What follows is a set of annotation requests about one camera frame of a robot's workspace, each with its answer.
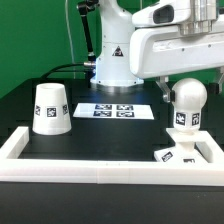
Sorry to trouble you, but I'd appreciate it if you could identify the white cable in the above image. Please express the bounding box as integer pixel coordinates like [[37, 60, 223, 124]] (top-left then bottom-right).
[[64, 0, 76, 80]]

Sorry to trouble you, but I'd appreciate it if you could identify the white lamp shade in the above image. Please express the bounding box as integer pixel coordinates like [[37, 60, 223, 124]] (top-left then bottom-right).
[[32, 83, 71, 135]]

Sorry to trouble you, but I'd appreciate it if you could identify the white U-shaped frame barrier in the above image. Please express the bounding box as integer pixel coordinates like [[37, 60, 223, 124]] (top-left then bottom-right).
[[0, 126, 224, 186]]

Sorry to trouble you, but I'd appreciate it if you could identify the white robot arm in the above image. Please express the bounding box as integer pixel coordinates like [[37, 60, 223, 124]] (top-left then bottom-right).
[[90, 0, 224, 102]]

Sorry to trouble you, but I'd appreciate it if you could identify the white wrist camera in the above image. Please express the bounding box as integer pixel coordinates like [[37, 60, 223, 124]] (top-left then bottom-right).
[[132, 0, 191, 28]]

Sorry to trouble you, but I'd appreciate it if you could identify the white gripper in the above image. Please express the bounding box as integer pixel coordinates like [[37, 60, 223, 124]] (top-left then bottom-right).
[[130, 23, 224, 103]]

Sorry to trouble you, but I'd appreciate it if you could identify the white lamp base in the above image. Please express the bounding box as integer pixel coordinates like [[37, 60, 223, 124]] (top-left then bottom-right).
[[154, 128, 207, 164]]

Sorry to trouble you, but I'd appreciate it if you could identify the white marker tag sheet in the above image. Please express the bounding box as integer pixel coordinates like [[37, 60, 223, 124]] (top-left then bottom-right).
[[73, 103, 154, 120]]

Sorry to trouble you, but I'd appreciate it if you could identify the black cable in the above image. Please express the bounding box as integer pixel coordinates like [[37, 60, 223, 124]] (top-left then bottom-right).
[[39, 62, 98, 81]]

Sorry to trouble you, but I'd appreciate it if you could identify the white lamp bulb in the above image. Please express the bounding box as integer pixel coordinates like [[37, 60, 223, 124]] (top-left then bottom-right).
[[172, 78, 207, 133]]

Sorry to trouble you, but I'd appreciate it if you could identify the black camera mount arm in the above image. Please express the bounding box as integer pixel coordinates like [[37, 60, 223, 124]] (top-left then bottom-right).
[[77, 0, 99, 62]]

